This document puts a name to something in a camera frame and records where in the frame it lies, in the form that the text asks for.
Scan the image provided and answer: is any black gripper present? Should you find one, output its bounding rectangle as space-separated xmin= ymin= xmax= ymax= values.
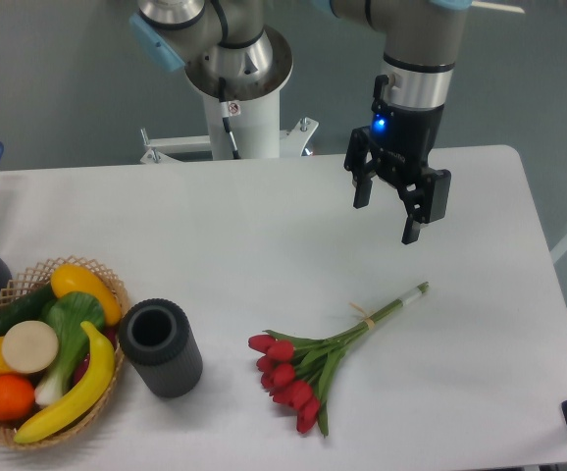
xmin=343 ymin=74 xmax=451 ymax=244

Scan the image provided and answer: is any red tulip bouquet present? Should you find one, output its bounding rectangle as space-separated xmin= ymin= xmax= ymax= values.
xmin=247 ymin=282 xmax=430 ymax=437

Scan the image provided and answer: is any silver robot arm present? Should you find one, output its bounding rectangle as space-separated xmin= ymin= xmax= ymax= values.
xmin=129 ymin=1 xmax=470 ymax=244

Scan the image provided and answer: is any dark grey ribbed vase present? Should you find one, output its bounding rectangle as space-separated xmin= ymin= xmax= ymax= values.
xmin=119 ymin=298 xmax=203 ymax=398

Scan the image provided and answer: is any red fruit in basket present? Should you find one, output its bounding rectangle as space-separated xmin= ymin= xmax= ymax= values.
xmin=71 ymin=327 xmax=117 ymax=387

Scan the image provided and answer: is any yellow lemon squash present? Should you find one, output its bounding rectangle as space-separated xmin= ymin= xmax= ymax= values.
xmin=50 ymin=264 xmax=122 ymax=326

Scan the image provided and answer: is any yellow banana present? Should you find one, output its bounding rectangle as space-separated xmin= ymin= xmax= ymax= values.
xmin=14 ymin=321 xmax=115 ymax=445

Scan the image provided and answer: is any green bok choy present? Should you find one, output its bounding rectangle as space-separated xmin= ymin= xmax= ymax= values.
xmin=35 ymin=291 xmax=105 ymax=408

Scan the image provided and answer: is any green cucumber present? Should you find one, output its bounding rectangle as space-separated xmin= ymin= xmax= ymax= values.
xmin=0 ymin=285 xmax=56 ymax=337

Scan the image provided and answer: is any woven wicker basket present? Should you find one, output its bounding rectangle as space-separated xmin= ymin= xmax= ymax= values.
xmin=0 ymin=255 xmax=130 ymax=450

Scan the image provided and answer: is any beige round cut radish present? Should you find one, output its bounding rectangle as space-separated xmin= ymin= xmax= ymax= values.
xmin=1 ymin=321 xmax=59 ymax=374

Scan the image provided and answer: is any orange fruit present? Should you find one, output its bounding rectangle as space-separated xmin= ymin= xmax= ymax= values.
xmin=0 ymin=374 xmax=35 ymax=422

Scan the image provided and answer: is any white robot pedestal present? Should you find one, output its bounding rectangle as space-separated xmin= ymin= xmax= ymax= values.
xmin=139 ymin=25 xmax=320 ymax=165

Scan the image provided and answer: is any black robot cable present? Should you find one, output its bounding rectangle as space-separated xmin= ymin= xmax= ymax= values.
xmin=216 ymin=77 xmax=242 ymax=161

